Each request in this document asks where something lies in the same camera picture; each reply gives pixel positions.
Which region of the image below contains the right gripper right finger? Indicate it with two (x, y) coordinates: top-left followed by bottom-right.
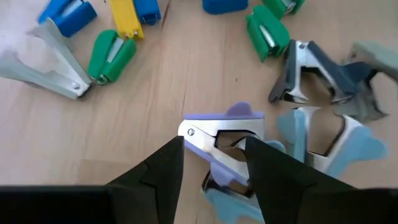
(244, 136), (358, 224)

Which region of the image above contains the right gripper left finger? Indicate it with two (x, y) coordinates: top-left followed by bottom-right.
(104, 135), (185, 224)

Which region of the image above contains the light blue staple remover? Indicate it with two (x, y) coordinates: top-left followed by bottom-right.
(276, 107), (390, 180)
(203, 185), (265, 224)

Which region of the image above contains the purple staple remover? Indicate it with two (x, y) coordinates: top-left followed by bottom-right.
(177, 101), (266, 200)

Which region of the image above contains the dark grey staple remover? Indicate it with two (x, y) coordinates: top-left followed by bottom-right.
(268, 39), (379, 105)

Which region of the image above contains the beige staple remover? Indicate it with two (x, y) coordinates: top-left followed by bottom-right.
(0, 18), (93, 101)

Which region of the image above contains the grey-green staple remover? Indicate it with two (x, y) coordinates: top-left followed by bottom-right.
(332, 40), (398, 123)

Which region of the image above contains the yellow plastic clip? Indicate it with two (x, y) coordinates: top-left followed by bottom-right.
(108, 0), (145, 40)

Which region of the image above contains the blue plastic clip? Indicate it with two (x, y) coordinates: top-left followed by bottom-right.
(37, 0), (98, 39)
(133, 0), (162, 26)

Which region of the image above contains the blue mini stapler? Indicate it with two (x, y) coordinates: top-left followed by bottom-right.
(201, 0), (249, 16)

